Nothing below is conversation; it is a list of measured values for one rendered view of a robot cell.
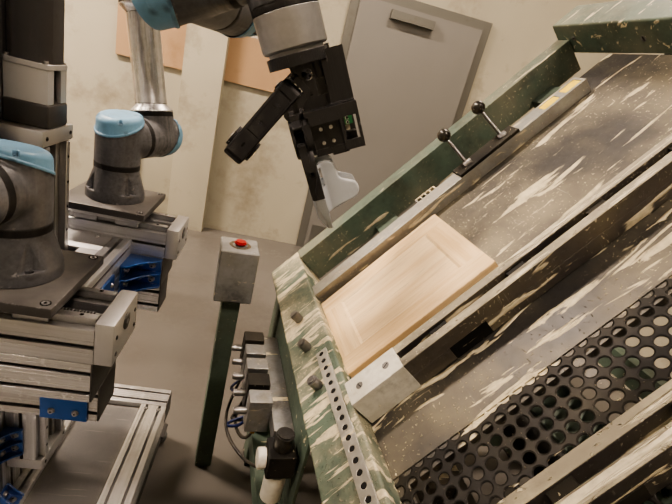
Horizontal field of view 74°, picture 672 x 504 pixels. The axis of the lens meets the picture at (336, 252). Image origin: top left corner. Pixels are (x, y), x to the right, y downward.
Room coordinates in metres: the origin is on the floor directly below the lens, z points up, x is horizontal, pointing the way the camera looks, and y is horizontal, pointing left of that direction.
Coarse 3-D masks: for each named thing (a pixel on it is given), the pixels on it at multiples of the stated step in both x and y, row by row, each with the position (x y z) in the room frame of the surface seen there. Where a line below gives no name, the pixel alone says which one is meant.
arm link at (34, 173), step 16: (0, 144) 0.66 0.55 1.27; (16, 144) 0.70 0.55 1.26; (0, 160) 0.64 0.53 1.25; (16, 160) 0.65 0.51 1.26; (32, 160) 0.67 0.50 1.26; (48, 160) 0.69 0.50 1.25; (0, 176) 0.61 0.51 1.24; (16, 176) 0.64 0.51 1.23; (32, 176) 0.66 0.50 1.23; (48, 176) 0.69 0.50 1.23; (16, 192) 0.63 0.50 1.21; (32, 192) 0.66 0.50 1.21; (48, 192) 0.69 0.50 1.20; (16, 208) 0.63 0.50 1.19; (32, 208) 0.66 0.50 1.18; (48, 208) 0.69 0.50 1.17; (0, 224) 0.62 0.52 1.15; (16, 224) 0.65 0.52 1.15; (32, 224) 0.66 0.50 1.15; (48, 224) 0.69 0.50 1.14
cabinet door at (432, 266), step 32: (384, 256) 1.17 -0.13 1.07; (416, 256) 1.09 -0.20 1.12; (448, 256) 1.02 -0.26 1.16; (480, 256) 0.96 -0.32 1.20; (352, 288) 1.12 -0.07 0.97; (384, 288) 1.05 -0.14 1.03; (416, 288) 0.98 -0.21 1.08; (448, 288) 0.92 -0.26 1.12; (352, 320) 1.00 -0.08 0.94; (384, 320) 0.94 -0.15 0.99; (416, 320) 0.88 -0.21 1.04; (352, 352) 0.89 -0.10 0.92; (384, 352) 0.86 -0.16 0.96
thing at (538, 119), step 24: (552, 96) 1.36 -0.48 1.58; (576, 96) 1.34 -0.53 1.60; (528, 120) 1.32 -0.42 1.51; (552, 120) 1.32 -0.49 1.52; (504, 144) 1.29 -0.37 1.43; (480, 168) 1.27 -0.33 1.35; (432, 192) 1.28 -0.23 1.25; (456, 192) 1.26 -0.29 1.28; (408, 216) 1.24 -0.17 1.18; (384, 240) 1.20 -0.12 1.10; (360, 264) 1.19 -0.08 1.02; (336, 288) 1.17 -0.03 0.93
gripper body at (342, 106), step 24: (312, 48) 0.52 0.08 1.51; (336, 48) 0.53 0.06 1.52; (312, 72) 0.54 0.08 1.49; (336, 72) 0.54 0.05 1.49; (312, 96) 0.54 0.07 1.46; (336, 96) 0.54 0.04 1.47; (288, 120) 0.53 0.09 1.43; (312, 120) 0.52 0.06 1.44; (336, 120) 0.53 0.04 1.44; (312, 144) 0.52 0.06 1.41; (336, 144) 0.53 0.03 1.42; (360, 144) 0.53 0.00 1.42
